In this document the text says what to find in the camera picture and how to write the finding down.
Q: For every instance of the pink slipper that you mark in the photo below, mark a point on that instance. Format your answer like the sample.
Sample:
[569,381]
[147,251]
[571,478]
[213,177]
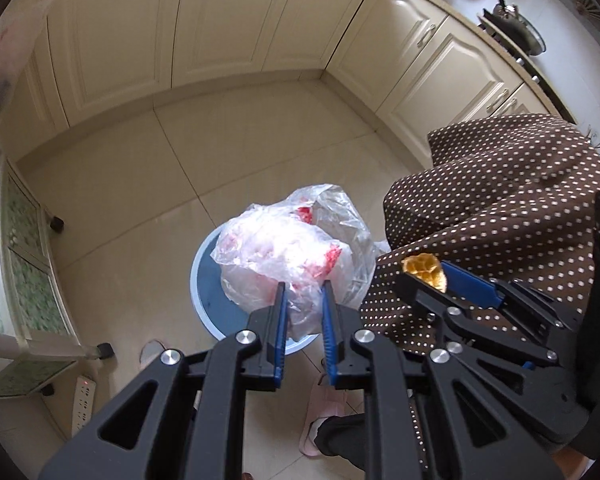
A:
[325,400]
[152,351]

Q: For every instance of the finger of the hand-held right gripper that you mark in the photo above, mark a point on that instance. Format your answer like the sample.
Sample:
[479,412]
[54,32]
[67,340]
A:
[472,285]
[430,302]

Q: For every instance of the black gas stove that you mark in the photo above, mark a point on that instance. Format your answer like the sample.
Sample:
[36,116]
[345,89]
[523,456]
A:
[540,85]

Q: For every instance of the green glass door cabinet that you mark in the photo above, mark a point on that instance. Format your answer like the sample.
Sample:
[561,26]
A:
[25,280]

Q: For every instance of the metal leg with caster wheel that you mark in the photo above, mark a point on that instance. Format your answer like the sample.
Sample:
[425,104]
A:
[55,345]

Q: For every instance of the pan with glass lid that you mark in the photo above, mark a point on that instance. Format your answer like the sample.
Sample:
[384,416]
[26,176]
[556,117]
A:
[520,27]

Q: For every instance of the round blue bin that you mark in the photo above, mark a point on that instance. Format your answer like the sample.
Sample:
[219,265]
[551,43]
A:
[207,290]

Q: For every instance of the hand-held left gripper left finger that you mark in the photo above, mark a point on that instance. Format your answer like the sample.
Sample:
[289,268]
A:
[279,340]

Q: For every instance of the yellow food scrap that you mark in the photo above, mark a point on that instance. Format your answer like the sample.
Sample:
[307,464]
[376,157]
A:
[424,267]

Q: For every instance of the white power strip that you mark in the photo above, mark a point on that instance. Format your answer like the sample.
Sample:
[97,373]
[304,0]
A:
[84,400]

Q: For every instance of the cream kitchen cabinet run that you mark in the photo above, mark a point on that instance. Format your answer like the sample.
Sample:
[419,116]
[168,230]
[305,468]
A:
[440,75]
[180,25]

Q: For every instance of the clear red-printed plastic bag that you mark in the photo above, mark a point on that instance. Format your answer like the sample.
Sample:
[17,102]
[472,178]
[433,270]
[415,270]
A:
[270,250]

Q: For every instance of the hanging translucent plastic bag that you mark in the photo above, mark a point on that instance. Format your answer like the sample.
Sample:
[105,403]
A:
[10,45]

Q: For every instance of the person's dark trouser leg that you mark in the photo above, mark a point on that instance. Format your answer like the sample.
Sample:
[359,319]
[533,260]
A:
[340,445]

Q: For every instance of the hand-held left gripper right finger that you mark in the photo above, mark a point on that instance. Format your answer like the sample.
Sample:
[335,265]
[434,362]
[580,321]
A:
[330,345]

